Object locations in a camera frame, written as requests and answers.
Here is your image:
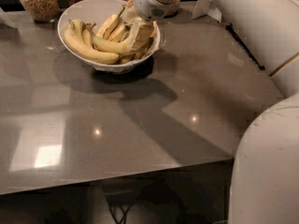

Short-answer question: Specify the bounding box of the middle long yellow banana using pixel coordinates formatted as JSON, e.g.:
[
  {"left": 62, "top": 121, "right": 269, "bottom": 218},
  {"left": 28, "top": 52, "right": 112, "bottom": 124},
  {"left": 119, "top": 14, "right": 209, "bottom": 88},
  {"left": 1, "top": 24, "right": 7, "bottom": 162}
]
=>
[{"left": 86, "top": 23, "right": 136, "bottom": 55}]

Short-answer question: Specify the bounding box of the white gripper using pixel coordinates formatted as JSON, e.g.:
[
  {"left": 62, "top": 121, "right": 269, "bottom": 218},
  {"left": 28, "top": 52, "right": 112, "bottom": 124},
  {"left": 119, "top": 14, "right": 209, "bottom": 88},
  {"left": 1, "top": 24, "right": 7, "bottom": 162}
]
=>
[{"left": 121, "top": 0, "right": 173, "bottom": 50}]

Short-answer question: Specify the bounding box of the leftmost glass cereal jar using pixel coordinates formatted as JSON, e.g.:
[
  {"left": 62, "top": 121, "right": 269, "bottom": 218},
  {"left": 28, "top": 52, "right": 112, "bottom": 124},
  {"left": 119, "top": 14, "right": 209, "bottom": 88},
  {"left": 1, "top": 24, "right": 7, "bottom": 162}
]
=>
[{"left": 20, "top": 0, "right": 60, "bottom": 22}]

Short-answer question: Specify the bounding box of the black rubber mat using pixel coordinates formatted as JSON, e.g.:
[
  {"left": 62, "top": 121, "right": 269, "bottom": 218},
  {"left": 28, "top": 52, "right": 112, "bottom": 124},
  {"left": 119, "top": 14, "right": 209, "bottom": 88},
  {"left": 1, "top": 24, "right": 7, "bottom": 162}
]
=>
[{"left": 225, "top": 24, "right": 265, "bottom": 71}]

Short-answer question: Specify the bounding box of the white folded sign stand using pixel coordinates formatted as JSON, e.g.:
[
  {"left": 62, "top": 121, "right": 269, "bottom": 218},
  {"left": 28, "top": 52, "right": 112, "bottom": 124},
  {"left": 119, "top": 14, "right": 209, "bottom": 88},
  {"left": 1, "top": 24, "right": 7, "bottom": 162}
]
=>
[{"left": 192, "top": 0, "right": 222, "bottom": 22}]

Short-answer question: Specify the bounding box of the white ceramic bowl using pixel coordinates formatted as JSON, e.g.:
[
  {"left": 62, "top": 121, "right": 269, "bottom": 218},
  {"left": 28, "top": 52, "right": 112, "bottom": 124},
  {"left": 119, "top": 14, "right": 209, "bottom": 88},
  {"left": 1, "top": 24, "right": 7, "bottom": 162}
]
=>
[{"left": 58, "top": 0, "right": 160, "bottom": 74}]

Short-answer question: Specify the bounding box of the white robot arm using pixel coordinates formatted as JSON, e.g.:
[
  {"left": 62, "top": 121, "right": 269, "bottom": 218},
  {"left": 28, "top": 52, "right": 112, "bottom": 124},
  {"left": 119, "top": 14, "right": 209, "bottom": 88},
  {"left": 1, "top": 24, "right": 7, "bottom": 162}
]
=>
[{"left": 124, "top": 0, "right": 299, "bottom": 224}]

